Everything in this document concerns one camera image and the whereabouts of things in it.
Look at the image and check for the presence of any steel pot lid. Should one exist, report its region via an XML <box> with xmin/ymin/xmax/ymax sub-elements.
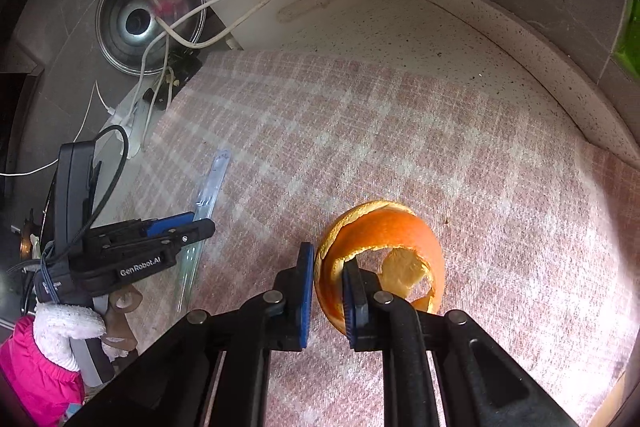
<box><xmin>96</xmin><ymin>0</ymin><xmax>204</xmax><ymax>76</ymax></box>

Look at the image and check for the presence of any pink plaid cloth mat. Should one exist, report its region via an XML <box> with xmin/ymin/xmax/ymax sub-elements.
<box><xmin>115</xmin><ymin>52</ymin><xmax>639</xmax><ymax>426</ymax></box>

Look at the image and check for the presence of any green soap dispenser bottle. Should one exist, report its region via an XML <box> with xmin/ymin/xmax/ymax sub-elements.
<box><xmin>612</xmin><ymin>0</ymin><xmax>639</xmax><ymax>81</ymax></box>

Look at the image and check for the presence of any white power strip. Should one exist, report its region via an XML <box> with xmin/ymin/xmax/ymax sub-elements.
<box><xmin>102</xmin><ymin>100</ymin><xmax>149</xmax><ymax>159</ymax></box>

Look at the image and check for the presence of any white cable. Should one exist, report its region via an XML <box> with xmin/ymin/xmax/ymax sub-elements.
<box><xmin>0</xmin><ymin>0</ymin><xmax>334</xmax><ymax>178</ymax></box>

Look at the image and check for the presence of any pink sleeve with white cuff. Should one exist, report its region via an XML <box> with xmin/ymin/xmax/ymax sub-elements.
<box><xmin>1</xmin><ymin>303</ymin><xmax>106</xmax><ymax>426</ymax></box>

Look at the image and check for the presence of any black dish with scraps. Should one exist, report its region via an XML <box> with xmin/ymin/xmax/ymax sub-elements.
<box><xmin>142</xmin><ymin>51</ymin><xmax>203</xmax><ymax>109</ymax></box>

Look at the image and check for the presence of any left hand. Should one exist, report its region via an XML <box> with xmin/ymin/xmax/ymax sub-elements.
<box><xmin>101</xmin><ymin>285</ymin><xmax>143</xmax><ymax>361</ymax></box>

